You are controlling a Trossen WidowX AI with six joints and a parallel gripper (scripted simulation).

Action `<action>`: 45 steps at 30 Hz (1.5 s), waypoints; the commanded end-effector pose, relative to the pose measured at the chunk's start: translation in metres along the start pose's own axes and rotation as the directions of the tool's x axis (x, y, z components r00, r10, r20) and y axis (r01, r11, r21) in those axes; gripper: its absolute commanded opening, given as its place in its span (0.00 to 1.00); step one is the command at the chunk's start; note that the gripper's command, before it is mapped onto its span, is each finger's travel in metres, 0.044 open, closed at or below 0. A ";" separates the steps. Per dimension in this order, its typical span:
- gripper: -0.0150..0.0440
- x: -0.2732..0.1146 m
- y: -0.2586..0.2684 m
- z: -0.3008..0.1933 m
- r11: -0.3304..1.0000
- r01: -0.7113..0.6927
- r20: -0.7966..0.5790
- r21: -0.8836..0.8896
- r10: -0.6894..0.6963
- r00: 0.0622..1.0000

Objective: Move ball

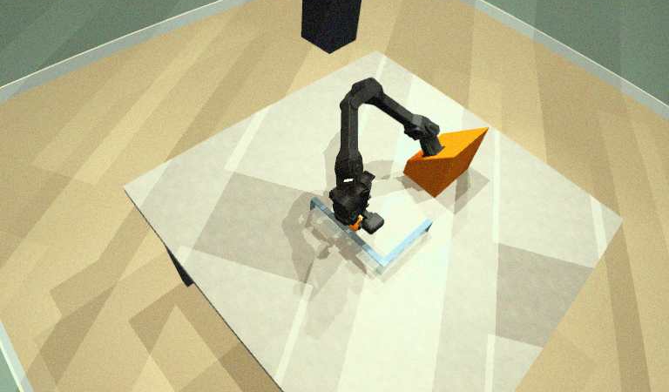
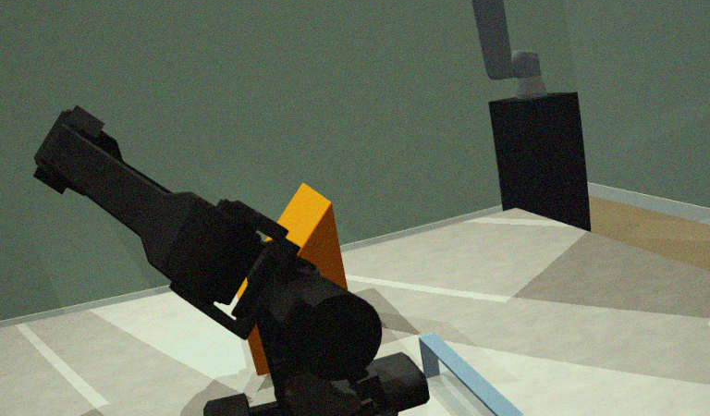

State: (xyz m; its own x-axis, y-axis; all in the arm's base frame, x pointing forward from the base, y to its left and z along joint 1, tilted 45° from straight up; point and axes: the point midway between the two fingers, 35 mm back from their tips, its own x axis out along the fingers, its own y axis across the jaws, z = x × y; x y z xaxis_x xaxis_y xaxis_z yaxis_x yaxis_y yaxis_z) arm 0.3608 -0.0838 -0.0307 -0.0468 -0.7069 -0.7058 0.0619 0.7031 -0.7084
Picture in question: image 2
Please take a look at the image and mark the clear l-shaped low wall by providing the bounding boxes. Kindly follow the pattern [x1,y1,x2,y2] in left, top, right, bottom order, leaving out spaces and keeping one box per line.
[420,341,495,416]

